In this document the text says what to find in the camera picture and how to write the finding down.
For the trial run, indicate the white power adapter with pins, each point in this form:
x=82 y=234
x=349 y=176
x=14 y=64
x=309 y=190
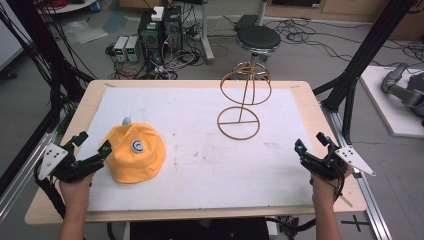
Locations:
x=158 y=13

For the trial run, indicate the grey desk leg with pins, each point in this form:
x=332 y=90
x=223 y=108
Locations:
x=206 y=33

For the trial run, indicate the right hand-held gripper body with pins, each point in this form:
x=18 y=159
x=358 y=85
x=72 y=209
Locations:
x=336 y=161

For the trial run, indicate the person's right hand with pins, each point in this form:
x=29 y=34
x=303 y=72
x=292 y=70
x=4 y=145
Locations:
x=325 y=188

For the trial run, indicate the black round stool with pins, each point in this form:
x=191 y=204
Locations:
x=258 y=41

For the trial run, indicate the white board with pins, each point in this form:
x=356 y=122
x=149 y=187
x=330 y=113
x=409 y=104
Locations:
x=393 y=106

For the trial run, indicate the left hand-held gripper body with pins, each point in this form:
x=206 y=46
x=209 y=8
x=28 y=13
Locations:
x=68 y=166

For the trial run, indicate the black computer tower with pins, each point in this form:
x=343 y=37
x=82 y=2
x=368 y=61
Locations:
x=172 y=28
x=150 y=36

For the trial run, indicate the grey power supply unit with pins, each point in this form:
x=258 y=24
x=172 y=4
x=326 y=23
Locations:
x=120 y=48
x=132 y=48

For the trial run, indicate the aluminium rail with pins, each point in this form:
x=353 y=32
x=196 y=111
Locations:
x=358 y=173
x=23 y=176

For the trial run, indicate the yellow hat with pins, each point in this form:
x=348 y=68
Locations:
x=136 y=154

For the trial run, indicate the white table mat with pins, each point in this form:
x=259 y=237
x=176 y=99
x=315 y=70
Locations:
x=200 y=150

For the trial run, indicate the person's left hand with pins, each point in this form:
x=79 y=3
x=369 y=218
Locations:
x=76 y=191

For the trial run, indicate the black frame post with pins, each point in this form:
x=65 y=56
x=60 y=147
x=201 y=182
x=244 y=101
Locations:
x=43 y=50
x=363 y=56

